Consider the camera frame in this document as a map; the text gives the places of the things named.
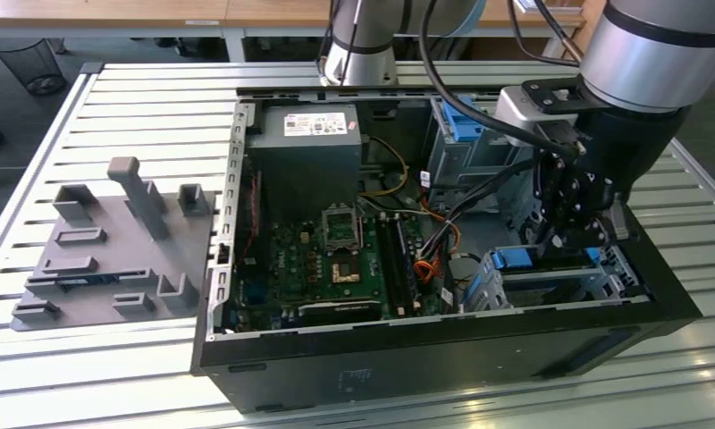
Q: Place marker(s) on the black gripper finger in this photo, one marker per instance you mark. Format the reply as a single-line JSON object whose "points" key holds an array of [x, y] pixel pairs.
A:
{"points": [[554, 192], [590, 232]]}

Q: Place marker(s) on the hard disk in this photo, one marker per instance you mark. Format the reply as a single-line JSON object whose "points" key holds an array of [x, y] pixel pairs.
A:
{"points": [[513, 259]]}

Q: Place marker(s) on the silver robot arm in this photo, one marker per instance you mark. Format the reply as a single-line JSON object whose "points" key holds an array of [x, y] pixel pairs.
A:
{"points": [[651, 58]]}

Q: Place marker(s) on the silver disk bay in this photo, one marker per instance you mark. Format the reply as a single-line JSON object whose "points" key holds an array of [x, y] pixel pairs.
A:
{"points": [[573, 286]]}

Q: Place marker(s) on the black RAM slot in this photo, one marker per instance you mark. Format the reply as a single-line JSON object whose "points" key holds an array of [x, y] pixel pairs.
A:
{"points": [[406, 268], [388, 268]]}

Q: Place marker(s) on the silver upper drive cage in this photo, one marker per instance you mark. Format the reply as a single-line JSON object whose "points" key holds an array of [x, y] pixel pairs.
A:
{"points": [[484, 156]]}

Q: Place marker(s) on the blue plastic latch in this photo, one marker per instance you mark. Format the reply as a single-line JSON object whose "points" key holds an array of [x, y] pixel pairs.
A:
{"points": [[476, 290]]}

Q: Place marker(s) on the CPU socket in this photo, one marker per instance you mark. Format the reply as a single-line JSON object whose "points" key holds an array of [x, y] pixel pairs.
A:
{"points": [[346, 272]]}

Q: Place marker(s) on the grey power supply unit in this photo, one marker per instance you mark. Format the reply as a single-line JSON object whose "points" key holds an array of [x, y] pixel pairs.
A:
{"points": [[305, 170]]}

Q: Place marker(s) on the black PC case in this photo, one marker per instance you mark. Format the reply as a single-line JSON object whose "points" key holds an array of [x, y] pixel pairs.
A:
{"points": [[394, 366]]}

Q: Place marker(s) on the black graphics card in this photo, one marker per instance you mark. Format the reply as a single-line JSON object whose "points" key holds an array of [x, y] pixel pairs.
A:
{"points": [[339, 310]]}

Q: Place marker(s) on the green motherboard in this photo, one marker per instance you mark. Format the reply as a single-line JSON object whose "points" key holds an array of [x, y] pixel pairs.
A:
{"points": [[293, 268]]}

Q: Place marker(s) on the wooden office desk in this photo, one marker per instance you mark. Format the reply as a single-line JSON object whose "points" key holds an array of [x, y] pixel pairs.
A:
{"points": [[286, 11], [95, 11]]}

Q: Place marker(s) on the grey parts rack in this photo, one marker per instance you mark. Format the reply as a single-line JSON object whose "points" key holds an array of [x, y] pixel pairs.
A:
{"points": [[107, 268]]}

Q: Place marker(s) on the RAM stick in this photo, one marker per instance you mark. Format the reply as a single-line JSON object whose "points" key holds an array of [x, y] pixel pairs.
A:
{"points": [[75, 281]]}

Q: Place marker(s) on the black mesh waste bin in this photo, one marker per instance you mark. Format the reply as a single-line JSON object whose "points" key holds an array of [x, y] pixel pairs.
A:
{"points": [[27, 58]]}

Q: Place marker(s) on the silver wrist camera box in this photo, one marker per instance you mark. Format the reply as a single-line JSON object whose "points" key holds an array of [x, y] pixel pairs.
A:
{"points": [[513, 116]]}

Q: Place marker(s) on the blue drive bracket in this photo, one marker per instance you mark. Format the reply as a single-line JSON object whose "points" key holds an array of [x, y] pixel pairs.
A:
{"points": [[456, 127]]}

